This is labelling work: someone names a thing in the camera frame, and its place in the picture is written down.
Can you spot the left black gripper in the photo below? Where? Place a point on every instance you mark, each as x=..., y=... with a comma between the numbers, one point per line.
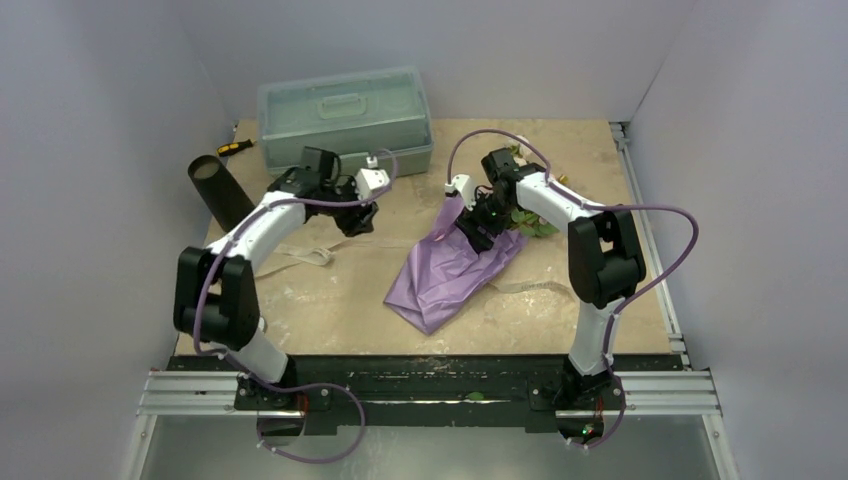
x=358, y=219

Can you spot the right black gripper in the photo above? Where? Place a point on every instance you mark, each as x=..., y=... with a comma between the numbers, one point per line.
x=477, y=230

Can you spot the beige printed ribbon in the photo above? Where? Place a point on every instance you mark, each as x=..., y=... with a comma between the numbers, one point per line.
x=290, y=256

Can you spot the artificial flower bunch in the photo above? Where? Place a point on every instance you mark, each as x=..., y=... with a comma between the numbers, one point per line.
x=527, y=223

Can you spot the purple wrapping paper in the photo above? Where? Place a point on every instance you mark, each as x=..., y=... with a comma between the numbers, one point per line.
x=442, y=271

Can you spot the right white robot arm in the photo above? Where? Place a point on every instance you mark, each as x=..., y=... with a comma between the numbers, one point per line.
x=604, y=254

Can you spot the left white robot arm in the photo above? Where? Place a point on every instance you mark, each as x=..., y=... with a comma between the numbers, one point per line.
x=216, y=300

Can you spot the black cylindrical vase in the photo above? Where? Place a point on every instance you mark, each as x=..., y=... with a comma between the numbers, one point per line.
x=227, y=201

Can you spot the green plastic toolbox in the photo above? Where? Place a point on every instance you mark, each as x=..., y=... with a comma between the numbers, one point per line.
x=353, y=115

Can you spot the yellow black screwdriver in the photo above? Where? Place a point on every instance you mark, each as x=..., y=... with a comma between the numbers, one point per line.
x=233, y=148

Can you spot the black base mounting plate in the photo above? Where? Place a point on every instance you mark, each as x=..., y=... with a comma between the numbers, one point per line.
x=536, y=393

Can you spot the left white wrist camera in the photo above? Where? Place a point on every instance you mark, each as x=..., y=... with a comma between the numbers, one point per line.
x=370, y=182

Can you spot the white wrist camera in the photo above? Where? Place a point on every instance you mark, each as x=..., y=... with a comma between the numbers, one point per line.
x=370, y=182
x=462, y=186

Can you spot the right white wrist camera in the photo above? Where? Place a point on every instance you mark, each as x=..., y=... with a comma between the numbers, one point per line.
x=462, y=186

